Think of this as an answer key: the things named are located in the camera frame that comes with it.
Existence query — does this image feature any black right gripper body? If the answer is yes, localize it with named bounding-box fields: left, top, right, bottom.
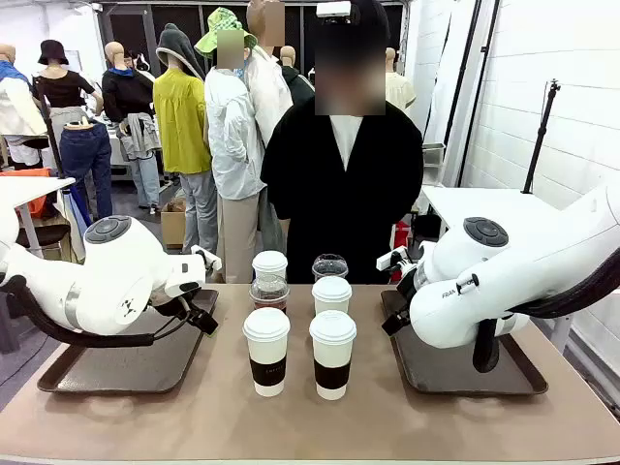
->
left=395, top=268, right=423, bottom=317

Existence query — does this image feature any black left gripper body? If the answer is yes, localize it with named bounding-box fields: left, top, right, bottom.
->
left=150, top=289, right=204, bottom=323

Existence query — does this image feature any white paper cup brown sleeve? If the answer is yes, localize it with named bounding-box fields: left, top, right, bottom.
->
left=311, top=275, right=354, bottom=317
left=308, top=309, right=358, bottom=402
left=242, top=306, right=292, bottom=398
left=251, top=250, right=290, bottom=283

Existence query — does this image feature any clear plastic cup with tea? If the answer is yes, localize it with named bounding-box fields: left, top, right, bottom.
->
left=248, top=273, right=291, bottom=314
left=311, top=253, right=350, bottom=283

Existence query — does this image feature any brown plastic serving tray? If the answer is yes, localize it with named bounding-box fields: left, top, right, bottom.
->
left=380, top=289, right=550, bottom=397
left=37, top=288, right=221, bottom=395

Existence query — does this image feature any red object behind table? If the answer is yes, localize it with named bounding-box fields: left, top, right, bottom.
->
left=393, top=221, right=412, bottom=283

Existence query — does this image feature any cardboard box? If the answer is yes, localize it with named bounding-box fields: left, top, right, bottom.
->
left=160, top=200, right=188, bottom=251

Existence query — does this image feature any person in black coat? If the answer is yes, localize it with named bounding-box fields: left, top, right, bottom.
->
left=260, top=0, right=425, bottom=285

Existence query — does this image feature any grey metal shelf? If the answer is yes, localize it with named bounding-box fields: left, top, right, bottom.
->
left=421, top=141, right=447, bottom=186

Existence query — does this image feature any mannequin torso in blue jeans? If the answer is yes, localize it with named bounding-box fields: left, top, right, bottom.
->
left=59, top=119, right=114, bottom=220

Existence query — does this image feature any mannequin in white shirt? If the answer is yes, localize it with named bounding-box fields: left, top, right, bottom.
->
left=202, top=28, right=268, bottom=285

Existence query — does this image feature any mannequin in yellow shirt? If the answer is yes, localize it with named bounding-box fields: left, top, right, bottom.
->
left=152, top=46, right=220, bottom=254

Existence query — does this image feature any orange cloth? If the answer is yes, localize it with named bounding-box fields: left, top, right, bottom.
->
left=0, top=167, right=53, bottom=219

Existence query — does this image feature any black tripod pole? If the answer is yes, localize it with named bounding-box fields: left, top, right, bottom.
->
left=521, top=78, right=563, bottom=195

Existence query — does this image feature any mannequin in beige top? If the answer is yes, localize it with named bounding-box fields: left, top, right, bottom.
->
left=385, top=46, right=418, bottom=116

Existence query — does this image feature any mannequin in black sweater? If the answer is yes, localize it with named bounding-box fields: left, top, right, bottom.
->
left=101, top=41, right=162, bottom=210

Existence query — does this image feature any mannequin in dark green top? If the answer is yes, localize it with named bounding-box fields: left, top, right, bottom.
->
left=279, top=45, right=317, bottom=109

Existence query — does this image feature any tall mannequin in cream shirt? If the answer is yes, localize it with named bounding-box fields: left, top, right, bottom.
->
left=244, top=0, right=295, bottom=147

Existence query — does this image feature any mannequin in black top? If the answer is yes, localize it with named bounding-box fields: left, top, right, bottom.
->
left=31, top=40, right=106, bottom=146

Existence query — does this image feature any mannequin in blue white top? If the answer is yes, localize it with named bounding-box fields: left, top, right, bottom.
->
left=0, top=43, right=48, bottom=169

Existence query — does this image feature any grey hood hat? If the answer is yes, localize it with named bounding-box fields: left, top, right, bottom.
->
left=155, top=22, right=206, bottom=81

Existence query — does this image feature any black bucket hat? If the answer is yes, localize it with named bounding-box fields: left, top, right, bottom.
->
left=37, top=40, right=70, bottom=67

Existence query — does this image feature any green checked sun hat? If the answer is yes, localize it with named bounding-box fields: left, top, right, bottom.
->
left=194, top=6, right=259, bottom=60

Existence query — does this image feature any thin black left wrist cable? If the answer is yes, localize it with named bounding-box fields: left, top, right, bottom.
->
left=152, top=295, right=196, bottom=341

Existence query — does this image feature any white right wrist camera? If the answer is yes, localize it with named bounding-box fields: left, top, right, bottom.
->
left=375, top=245, right=411, bottom=273

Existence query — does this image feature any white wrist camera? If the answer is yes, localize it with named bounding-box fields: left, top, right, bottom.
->
left=375, top=245, right=411, bottom=273
left=190, top=244, right=224, bottom=273

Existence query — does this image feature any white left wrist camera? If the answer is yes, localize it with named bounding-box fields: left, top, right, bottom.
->
left=190, top=244, right=224, bottom=273

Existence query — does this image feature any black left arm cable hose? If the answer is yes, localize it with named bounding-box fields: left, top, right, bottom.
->
left=0, top=274, right=157, bottom=349

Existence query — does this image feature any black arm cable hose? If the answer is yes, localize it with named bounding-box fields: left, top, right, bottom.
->
left=0, top=274, right=157, bottom=349
left=471, top=254, right=620, bottom=375

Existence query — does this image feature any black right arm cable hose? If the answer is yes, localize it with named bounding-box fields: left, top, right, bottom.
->
left=471, top=254, right=620, bottom=375

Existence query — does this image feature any white head-mounted camera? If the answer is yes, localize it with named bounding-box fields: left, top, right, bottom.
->
left=315, top=0, right=353, bottom=25

